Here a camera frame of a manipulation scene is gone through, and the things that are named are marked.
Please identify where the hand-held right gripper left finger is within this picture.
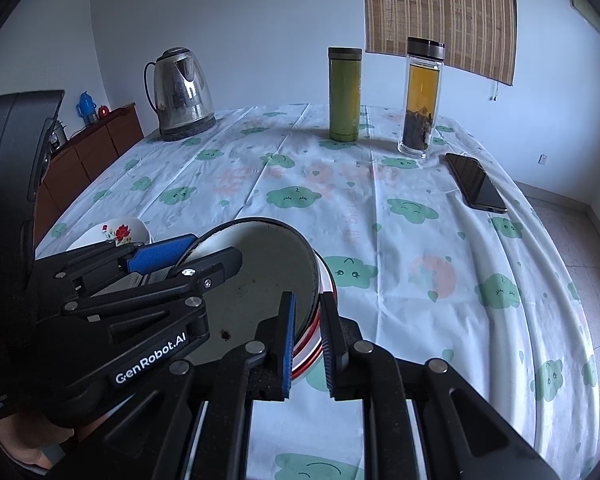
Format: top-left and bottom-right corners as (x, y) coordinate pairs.
(45, 291), (297, 480)

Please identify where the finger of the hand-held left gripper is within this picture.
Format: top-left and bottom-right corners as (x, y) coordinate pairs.
(37, 234), (199, 286)
(65, 247), (243, 311)

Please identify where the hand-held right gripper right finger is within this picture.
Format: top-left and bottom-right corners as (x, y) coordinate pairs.
(320, 292), (561, 480)

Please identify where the red flower white plate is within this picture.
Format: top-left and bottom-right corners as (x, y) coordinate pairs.
(77, 216), (151, 250)

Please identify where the person's left hand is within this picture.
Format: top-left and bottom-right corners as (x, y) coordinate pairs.
(0, 407), (88, 468)

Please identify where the brown wooden sideboard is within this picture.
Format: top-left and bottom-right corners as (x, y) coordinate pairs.
(32, 103), (145, 248)

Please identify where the stainless steel electric kettle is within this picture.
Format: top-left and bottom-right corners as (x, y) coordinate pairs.
(143, 47), (217, 142)

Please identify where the blue thermos jug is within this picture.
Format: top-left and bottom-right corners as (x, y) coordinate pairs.
(76, 91), (97, 126)

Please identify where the green thermos bottle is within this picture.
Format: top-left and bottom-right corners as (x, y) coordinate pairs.
(328, 47), (364, 142)

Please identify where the black smartphone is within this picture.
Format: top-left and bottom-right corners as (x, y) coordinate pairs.
(445, 153), (509, 215)

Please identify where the glass tea bottle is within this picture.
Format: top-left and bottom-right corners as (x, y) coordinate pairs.
(397, 36), (446, 159)

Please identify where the bamboo window blind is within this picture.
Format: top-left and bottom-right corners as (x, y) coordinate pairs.
(361, 0), (518, 86)

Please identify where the framed wall notice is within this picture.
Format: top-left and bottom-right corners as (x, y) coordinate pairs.
(566, 0), (600, 37)

